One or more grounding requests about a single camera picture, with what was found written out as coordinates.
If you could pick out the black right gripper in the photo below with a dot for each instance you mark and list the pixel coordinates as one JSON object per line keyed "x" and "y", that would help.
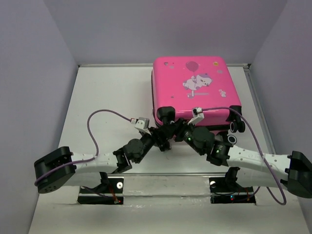
{"x": 180, "y": 130}

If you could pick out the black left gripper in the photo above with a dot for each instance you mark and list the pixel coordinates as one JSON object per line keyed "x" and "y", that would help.
{"x": 157, "y": 137}

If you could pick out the pink suitcase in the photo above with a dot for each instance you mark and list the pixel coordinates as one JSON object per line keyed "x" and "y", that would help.
{"x": 188, "y": 82}

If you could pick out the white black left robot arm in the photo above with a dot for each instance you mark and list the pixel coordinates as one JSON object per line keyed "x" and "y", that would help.
{"x": 55, "y": 169}

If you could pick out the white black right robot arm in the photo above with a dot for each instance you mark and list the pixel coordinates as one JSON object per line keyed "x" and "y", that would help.
{"x": 249, "y": 168}

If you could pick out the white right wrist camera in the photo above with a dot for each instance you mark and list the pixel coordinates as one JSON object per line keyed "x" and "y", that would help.
{"x": 198, "y": 116}

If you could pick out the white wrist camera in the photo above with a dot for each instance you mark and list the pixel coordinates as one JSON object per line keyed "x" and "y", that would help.
{"x": 142, "y": 125}
{"x": 198, "y": 116}

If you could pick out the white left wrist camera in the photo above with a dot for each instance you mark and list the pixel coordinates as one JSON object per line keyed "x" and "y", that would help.
{"x": 142, "y": 125}

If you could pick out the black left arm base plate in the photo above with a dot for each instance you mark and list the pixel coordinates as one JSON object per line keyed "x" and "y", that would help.
{"x": 111, "y": 194}

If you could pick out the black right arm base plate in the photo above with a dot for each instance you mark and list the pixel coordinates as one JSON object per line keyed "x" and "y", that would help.
{"x": 222, "y": 193}

